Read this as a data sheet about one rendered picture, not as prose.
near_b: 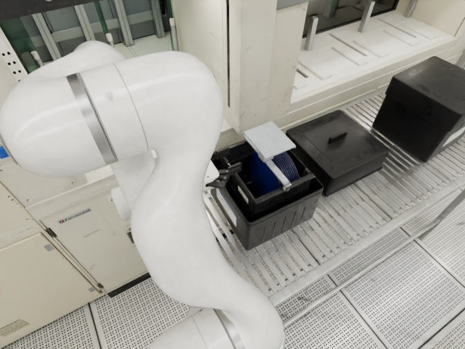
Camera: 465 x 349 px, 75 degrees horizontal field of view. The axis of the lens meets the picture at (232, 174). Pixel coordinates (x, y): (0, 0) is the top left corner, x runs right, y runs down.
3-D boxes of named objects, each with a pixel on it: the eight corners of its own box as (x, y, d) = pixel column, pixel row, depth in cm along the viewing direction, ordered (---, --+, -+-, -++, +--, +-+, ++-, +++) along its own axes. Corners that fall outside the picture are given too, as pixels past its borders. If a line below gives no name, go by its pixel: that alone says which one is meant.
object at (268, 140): (219, 190, 113) (216, 124, 89) (265, 169, 120) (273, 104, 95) (253, 242, 100) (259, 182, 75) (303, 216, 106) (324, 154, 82)
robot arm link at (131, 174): (165, 158, 50) (180, 231, 76) (133, 97, 58) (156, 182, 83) (111, 179, 47) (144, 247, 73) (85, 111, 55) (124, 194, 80)
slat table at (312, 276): (243, 364, 143) (251, 320, 85) (189, 260, 177) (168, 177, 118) (424, 238, 186) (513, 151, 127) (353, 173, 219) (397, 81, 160)
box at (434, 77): (425, 164, 123) (461, 115, 103) (369, 125, 138) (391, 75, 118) (464, 137, 133) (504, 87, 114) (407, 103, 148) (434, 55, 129)
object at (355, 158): (325, 197, 112) (335, 174, 102) (279, 147, 129) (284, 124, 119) (383, 168, 121) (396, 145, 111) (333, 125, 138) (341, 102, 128)
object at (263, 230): (209, 192, 114) (205, 160, 101) (270, 165, 122) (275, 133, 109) (246, 252, 98) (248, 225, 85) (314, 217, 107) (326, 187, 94)
